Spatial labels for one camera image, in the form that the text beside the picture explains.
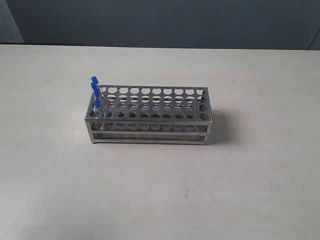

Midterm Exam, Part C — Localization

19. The blue-capped tube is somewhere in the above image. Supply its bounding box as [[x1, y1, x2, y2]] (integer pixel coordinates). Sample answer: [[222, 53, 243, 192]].
[[93, 88, 101, 99], [91, 76, 99, 84], [90, 82, 99, 90], [92, 99, 102, 118]]

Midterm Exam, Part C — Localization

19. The steel test tube rack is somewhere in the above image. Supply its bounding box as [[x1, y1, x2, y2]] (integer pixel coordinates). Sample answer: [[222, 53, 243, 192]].
[[84, 85, 214, 145]]

